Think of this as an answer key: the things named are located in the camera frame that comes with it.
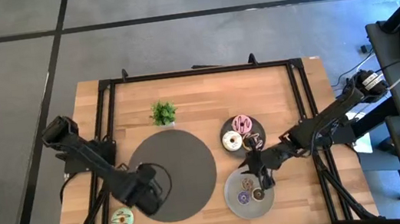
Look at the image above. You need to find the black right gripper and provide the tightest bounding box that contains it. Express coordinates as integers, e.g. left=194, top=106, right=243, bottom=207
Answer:
left=235, top=143, right=292, bottom=195

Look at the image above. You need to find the chocolate iced donut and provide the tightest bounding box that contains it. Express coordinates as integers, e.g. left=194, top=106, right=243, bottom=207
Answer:
left=250, top=186, right=266, bottom=203

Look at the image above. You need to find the chocolate donut with colourful sprinkles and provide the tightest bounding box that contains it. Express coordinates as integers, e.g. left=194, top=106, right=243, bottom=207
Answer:
left=240, top=177, right=256, bottom=193

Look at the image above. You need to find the pink iced donut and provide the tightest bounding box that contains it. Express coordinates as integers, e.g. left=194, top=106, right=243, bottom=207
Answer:
left=230, top=112, right=255, bottom=137

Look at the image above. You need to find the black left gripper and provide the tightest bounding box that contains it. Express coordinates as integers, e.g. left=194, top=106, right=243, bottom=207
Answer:
left=114, top=162, right=167, bottom=222

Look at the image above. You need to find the black aluminium table frame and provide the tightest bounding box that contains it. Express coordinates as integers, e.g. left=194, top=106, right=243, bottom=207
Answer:
left=38, top=38, right=380, bottom=224

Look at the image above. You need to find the light grey round plate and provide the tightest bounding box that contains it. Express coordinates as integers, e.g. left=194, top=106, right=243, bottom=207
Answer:
left=220, top=163, right=279, bottom=224

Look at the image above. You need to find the chocolate donut with pink drizzle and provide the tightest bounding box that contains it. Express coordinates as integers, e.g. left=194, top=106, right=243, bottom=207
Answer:
left=240, top=130, right=266, bottom=153

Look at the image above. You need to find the dark woven round placemat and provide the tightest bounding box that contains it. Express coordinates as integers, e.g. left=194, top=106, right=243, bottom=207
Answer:
left=124, top=124, right=223, bottom=224

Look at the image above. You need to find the cream donut with white icing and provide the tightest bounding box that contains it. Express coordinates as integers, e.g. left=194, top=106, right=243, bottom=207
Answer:
left=220, top=129, right=245, bottom=153

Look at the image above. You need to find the green donut with chocolate drizzle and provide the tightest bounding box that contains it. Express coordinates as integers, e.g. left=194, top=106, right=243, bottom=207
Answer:
left=108, top=206, right=136, bottom=224

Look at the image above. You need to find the purple iced donut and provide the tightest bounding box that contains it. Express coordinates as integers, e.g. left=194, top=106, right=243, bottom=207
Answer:
left=236, top=189, right=253, bottom=206

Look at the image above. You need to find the green plant in white pot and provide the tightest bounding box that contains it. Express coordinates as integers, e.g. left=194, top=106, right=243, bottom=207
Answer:
left=147, top=98, right=180, bottom=130

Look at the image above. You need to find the dark grey round plate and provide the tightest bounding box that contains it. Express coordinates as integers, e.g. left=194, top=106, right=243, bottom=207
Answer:
left=217, top=112, right=269, bottom=161

